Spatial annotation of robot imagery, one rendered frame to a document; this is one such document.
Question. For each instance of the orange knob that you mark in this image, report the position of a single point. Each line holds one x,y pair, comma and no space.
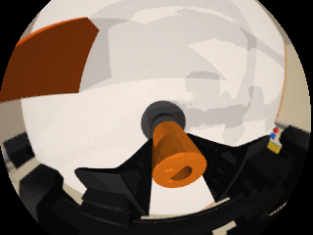
176,160

